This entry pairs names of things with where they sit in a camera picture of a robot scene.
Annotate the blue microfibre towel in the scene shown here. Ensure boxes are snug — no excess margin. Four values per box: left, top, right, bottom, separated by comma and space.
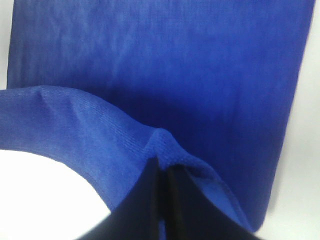
0, 0, 315, 240

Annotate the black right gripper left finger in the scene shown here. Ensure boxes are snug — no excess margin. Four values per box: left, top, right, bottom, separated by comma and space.
79, 157, 162, 240

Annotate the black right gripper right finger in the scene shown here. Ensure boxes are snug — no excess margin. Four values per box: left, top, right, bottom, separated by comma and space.
165, 165, 250, 240

